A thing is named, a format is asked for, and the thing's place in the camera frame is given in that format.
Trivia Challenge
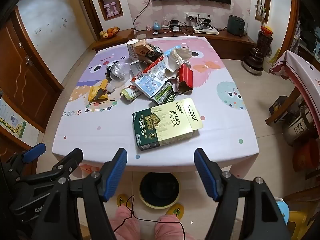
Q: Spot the dark red tall basket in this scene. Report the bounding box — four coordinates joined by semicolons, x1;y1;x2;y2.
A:
257;26;273;53

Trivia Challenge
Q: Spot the red bag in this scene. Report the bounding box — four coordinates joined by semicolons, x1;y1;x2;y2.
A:
292;139;320;172

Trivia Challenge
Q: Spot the yellow snack wrapper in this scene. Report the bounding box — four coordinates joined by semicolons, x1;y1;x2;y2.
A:
88;79;109;103

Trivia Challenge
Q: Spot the person's right leg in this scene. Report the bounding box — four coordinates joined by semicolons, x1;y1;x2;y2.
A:
154;215;194;240

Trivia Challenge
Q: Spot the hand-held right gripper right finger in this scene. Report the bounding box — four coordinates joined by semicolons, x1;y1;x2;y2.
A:
194;148;292;240

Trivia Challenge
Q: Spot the fruit basket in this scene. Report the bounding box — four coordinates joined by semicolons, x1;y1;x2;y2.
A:
99;27;120;39

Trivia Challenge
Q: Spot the white paper bag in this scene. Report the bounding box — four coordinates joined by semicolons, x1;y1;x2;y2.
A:
165;45;193;79

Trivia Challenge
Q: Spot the person's left leg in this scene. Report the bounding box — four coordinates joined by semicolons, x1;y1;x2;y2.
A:
110;205;140;240

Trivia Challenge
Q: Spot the yellow knitted slipper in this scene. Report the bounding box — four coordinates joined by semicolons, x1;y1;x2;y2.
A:
117;194;133;208
166;203;185;217

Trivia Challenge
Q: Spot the yellow plastic stool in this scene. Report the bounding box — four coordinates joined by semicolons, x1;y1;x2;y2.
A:
287;210;314;240

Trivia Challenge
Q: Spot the round bin with yellow rim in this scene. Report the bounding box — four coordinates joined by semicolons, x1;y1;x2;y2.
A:
139;172;180;209

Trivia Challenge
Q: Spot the trash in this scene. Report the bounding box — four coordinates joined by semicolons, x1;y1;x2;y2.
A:
176;64;194;94

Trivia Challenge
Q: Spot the white wall power strip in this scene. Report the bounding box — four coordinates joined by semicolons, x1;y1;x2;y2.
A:
184;12;208;19

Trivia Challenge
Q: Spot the thin black cord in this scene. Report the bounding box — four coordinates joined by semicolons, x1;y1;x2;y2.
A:
112;195;185;240

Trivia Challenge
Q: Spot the side table with cloth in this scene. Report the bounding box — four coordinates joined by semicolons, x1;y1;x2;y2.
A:
265;50;320;125

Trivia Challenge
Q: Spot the wooden television cabinet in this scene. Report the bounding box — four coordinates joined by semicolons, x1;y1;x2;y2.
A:
91;27;257;60

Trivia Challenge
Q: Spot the rice cooker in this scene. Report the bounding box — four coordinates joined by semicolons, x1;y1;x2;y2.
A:
282;106;313;145

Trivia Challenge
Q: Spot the white patterned paper cup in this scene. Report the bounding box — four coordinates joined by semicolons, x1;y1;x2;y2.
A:
126;39;140;60

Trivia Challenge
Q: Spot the flat white set-top box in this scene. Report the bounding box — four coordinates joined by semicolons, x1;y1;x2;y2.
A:
195;27;219;36

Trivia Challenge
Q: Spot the clear plastic bag with black item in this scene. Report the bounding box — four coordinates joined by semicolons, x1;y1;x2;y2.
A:
105;61;130;93

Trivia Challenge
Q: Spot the dark cardboard box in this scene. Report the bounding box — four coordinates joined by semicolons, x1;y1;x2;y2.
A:
269;95;292;123

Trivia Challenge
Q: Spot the brown pulp cup holder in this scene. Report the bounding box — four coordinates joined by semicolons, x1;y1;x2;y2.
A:
133;39;153;62

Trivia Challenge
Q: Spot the light green wrapper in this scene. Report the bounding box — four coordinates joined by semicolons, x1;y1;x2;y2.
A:
120;86;142;103

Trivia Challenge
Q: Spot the person's leg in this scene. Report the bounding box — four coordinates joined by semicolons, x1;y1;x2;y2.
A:
154;215;194;240
110;205;140;240

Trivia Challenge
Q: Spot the printed cartoon tablecloth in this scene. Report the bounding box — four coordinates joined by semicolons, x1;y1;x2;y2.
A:
51;36;259;180

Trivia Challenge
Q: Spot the children's wall poster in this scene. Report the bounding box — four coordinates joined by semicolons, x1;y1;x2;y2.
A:
0;97;27;138

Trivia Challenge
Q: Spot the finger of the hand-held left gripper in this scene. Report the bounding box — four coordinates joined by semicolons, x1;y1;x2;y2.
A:
5;142;47;173
15;148;83;183

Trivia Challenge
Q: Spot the dark snack packet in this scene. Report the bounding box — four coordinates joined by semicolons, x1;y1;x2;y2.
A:
146;44;164;63

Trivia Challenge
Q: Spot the blue plastic stool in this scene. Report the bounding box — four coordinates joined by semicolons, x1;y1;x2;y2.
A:
276;197;290;225

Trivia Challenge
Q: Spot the green and cream chocolate box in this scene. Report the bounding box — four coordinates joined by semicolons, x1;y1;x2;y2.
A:
132;98;203;151

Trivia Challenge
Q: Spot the dark stacked pot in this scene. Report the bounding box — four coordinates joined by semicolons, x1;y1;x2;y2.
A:
244;47;264;74

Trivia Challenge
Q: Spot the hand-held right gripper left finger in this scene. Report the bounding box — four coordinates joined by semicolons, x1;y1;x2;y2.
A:
31;148;128;240

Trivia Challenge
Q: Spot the dark green wrapper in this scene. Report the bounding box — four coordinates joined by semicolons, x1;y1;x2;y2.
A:
150;82;180;105

